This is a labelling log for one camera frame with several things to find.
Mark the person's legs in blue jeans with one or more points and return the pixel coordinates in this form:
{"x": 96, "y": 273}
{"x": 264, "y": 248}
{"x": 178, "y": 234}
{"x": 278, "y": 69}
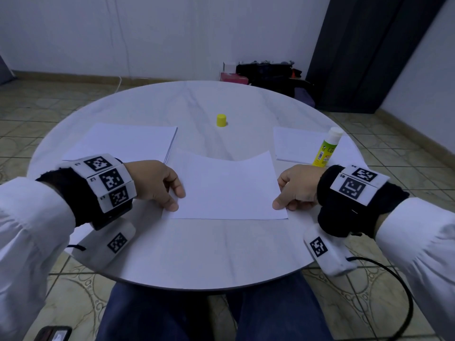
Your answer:
{"x": 270, "y": 312}

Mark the yellow glue stick cap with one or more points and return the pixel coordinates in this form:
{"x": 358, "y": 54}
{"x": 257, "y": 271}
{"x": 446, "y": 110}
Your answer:
{"x": 222, "y": 120}

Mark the black wristband with markers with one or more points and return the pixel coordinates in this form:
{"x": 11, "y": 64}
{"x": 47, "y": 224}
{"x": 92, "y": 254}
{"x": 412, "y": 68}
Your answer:
{"x": 99, "y": 188}
{"x": 359, "y": 202}

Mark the black left wristband with markers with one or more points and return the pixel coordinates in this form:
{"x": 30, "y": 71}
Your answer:
{"x": 99, "y": 188}

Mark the single white paper sheet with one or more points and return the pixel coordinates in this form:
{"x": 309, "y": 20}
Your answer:
{"x": 227, "y": 188}

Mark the person's left forearm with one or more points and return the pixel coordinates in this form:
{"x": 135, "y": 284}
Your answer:
{"x": 28, "y": 252}

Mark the yellow glue stick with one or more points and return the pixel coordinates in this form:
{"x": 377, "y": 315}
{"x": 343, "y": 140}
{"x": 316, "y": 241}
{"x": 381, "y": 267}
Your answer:
{"x": 327, "y": 149}

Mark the black right wristband with markers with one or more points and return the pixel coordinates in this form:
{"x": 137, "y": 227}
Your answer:
{"x": 359, "y": 202}

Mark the person's left hand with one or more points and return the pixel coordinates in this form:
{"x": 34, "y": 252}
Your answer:
{"x": 151, "y": 182}

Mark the black wardrobe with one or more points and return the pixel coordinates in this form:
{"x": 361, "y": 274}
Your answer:
{"x": 370, "y": 53}

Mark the blue suitcase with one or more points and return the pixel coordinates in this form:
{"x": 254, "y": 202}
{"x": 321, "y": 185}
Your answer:
{"x": 304, "y": 97}

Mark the black bag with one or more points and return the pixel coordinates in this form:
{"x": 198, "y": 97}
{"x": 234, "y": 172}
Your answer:
{"x": 266, "y": 76}

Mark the pink box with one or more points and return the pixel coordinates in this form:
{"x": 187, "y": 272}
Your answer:
{"x": 233, "y": 78}

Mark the black phone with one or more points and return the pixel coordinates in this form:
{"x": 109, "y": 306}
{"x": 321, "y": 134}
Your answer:
{"x": 53, "y": 334}

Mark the person's right forearm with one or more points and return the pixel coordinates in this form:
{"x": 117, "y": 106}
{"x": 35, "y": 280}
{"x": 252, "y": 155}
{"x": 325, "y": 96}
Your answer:
{"x": 423, "y": 259}

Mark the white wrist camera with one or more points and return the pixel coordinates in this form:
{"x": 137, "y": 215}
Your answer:
{"x": 103, "y": 246}
{"x": 328, "y": 250}

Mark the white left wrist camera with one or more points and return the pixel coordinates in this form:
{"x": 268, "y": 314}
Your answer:
{"x": 103, "y": 246}

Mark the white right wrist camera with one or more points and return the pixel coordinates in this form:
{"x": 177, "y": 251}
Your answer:
{"x": 328, "y": 250}

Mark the white paper stack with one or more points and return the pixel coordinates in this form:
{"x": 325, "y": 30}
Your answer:
{"x": 121, "y": 142}
{"x": 298, "y": 144}

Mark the person's right hand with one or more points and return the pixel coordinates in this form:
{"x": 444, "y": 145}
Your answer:
{"x": 302, "y": 184}

